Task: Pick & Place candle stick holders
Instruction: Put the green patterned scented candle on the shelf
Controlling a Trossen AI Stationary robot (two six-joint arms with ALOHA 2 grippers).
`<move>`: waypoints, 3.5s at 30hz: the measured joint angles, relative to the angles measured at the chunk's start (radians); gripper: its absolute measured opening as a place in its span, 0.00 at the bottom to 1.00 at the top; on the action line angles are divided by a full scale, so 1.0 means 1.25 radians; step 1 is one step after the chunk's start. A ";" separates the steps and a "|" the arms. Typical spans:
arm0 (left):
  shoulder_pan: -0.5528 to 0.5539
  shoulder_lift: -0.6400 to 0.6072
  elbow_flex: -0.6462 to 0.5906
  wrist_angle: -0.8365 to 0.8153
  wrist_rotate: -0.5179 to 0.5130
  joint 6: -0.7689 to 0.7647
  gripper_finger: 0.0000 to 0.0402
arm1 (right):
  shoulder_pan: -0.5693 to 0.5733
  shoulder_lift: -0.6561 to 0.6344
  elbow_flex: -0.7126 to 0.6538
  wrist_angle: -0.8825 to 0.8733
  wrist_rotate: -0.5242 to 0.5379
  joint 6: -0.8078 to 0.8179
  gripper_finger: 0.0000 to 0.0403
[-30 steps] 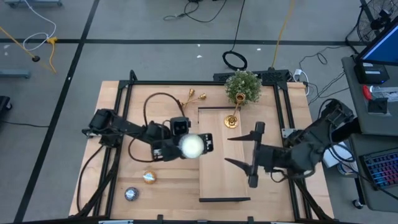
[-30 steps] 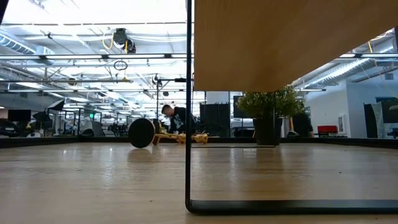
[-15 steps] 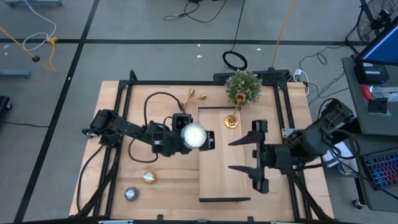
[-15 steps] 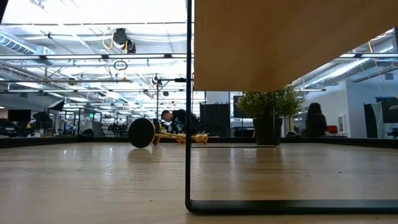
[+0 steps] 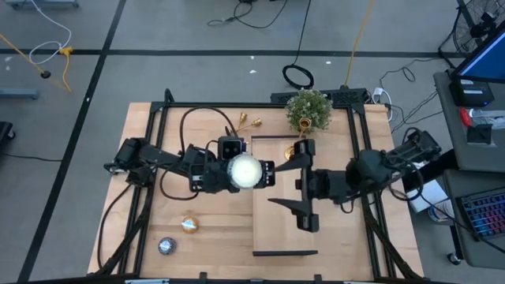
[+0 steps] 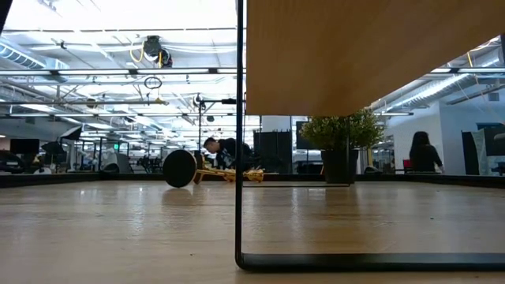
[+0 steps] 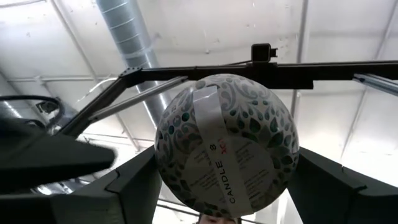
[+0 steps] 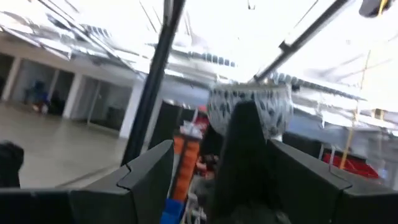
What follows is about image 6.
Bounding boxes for person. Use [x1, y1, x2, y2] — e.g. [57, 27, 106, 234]
[203, 136, 253, 173]
[409, 131, 445, 174]

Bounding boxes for black rig frame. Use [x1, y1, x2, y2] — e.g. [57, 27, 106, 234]
[0, 68, 246, 77]

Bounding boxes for black ceiling cord reel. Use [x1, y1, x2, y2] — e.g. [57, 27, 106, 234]
[142, 35, 174, 69]

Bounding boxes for black background station frame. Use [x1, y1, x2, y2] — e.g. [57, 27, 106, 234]
[198, 98, 238, 174]

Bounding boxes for black monitor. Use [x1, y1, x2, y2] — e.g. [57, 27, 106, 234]
[9, 139, 40, 156]

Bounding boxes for black cabinet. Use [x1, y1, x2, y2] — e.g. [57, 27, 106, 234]
[252, 131, 293, 174]

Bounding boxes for grey banner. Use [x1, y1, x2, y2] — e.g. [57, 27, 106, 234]
[461, 129, 492, 177]

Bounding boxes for photo softbox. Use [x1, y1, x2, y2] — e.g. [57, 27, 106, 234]
[58, 125, 83, 142]

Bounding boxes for wooden shelf black metal legs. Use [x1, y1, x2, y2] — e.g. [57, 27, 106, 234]
[234, 0, 505, 272]

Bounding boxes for silver ceiling air duct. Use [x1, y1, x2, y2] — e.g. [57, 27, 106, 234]
[370, 74, 462, 114]

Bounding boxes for black wall screen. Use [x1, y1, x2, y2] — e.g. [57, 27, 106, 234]
[295, 121, 315, 151]

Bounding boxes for artificial plant black pot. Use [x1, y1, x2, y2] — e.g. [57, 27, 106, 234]
[300, 108, 386, 185]

